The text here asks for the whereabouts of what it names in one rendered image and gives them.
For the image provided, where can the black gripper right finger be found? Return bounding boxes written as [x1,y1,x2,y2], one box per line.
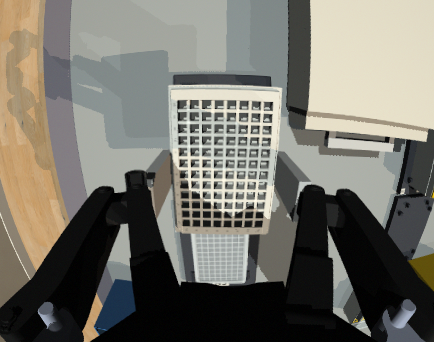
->
[274,151,434,342]

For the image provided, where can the yellow open-top bin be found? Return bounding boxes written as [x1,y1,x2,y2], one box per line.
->
[408,253,434,291]

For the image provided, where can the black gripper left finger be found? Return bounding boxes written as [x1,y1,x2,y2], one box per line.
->
[0,150,203,342]

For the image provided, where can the blue open-top bin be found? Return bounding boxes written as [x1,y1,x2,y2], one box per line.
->
[94,279,136,335]

